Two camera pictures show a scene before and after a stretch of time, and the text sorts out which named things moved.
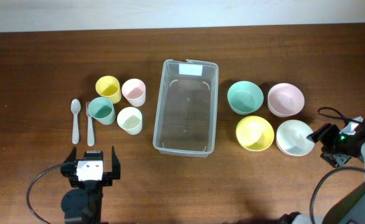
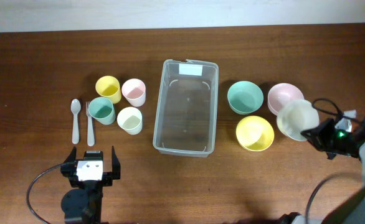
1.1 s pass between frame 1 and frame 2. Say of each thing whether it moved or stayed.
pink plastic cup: stayed
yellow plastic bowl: stayed
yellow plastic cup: stayed
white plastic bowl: moved
